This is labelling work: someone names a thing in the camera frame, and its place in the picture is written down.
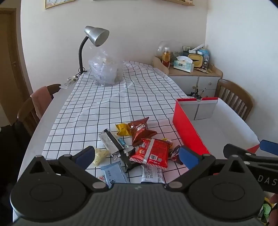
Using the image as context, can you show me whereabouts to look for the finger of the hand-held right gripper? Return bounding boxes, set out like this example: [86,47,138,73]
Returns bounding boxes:
[223,143,257,162]
[259,140,278,156]

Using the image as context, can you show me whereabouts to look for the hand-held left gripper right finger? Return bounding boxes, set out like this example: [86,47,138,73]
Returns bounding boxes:
[165,146,250,191]

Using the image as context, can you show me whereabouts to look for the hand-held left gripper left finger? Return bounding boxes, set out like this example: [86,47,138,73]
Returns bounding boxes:
[27,146,108,192]

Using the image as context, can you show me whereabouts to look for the small dark brown packet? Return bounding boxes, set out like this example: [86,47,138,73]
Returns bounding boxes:
[168,145,185,166]

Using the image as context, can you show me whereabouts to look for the cream snack packet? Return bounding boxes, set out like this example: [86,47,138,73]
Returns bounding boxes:
[93,148,110,167]

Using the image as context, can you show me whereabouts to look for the silver snack packet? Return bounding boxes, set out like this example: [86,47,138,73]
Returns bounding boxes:
[99,129,128,160]

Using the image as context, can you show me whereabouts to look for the red cardboard box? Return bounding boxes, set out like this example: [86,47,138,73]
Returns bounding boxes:
[173,97,260,156]

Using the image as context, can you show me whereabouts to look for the light blue snack packet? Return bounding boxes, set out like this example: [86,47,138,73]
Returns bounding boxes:
[100,161,129,188]

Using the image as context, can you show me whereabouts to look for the red snack packet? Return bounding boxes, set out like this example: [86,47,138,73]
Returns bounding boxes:
[130,138,173,170]

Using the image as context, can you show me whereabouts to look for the blue candy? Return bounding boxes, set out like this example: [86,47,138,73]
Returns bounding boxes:
[118,137,131,148]

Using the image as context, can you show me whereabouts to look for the white snack packet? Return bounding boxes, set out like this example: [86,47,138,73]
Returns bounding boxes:
[141,164,165,184]

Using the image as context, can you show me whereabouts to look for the black snack packet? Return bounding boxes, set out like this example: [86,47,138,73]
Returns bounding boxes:
[122,148,144,173]

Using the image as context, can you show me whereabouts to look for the small yellow packet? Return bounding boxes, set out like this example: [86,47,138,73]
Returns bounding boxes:
[115,123,132,136]

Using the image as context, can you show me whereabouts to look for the brown chip bag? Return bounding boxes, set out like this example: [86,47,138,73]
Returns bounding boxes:
[128,117,158,147]

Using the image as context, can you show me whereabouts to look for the person's right hand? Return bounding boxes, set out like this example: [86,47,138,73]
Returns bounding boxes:
[269,193,278,222]

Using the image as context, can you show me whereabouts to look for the checked white tablecloth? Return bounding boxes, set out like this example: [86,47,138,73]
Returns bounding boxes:
[41,60,209,185]

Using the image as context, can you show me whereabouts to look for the wooden slatted chair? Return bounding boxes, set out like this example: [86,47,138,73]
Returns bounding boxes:
[215,79,253,122]

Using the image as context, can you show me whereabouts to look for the holder with brushes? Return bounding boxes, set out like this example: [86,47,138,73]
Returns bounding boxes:
[188,87,207,98]

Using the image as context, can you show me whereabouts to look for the pink cloth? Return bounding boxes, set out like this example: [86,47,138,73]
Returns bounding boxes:
[30,86,54,120]

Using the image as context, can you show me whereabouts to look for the wooden chair with pink cloth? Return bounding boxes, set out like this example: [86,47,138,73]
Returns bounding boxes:
[17,84,62,131]

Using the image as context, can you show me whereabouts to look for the grey wooden cabinet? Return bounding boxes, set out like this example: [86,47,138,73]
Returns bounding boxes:
[152,65,223,98]

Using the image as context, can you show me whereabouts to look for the clear plastic bag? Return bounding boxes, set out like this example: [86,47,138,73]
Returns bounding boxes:
[88,47,125,86]

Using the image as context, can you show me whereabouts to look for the tissue box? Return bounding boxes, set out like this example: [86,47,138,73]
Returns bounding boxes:
[173,56,195,73]

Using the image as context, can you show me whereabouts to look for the yellow box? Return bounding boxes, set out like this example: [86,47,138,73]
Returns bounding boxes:
[187,53,204,70]

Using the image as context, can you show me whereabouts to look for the wooden desk organizer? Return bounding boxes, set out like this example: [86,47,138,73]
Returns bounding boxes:
[152,55,170,75]

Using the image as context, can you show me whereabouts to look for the orange drink bottle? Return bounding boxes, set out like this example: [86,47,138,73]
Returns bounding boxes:
[162,47,170,67]

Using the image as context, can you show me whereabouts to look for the white tube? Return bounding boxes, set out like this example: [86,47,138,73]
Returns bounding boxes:
[189,43,206,54]

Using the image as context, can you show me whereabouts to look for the glass jar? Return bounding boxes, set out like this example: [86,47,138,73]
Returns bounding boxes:
[157,41,184,59]

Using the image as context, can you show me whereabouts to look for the wooden door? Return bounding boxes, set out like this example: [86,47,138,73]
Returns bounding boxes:
[0,8,33,126]

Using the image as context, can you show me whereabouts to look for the silver desk lamp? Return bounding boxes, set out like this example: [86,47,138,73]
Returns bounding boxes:
[78,26,110,75]

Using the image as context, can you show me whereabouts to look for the framed picture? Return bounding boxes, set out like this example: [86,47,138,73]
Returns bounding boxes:
[44,0,75,9]

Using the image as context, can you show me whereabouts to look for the wall shelf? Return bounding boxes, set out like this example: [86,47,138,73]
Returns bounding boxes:
[161,0,195,6]

